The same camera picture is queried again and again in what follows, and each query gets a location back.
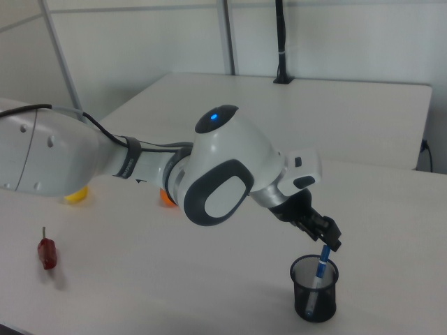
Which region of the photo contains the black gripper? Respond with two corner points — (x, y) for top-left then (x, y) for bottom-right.
(268, 189), (342, 253)

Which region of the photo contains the blue white marker pen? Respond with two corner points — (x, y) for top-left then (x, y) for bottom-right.
(305, 244), (332, 317)

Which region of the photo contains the black mesh pen cup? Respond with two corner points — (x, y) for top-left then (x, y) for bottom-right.
(289, 254), (339, 322)

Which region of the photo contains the white adjacent table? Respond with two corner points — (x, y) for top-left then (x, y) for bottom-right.
(99, 72), (434, 172)

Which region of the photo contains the orange mandarin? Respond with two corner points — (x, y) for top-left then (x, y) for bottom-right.
(159, 188), (179, 208)

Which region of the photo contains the black pole with base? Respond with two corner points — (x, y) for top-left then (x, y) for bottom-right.
(272, 0), (295, 85)

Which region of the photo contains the red chili pepper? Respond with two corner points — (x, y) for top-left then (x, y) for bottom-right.
(37, 226), (59, 271)

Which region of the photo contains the black wall plug cable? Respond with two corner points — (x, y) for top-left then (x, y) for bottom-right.
(420, 138), (434, 173)

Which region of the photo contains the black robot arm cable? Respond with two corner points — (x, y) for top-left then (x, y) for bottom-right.
(0, 103), (193, 155)

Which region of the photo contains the thin grey partition post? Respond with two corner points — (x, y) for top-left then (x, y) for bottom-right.
(40, 0), (86, 123)

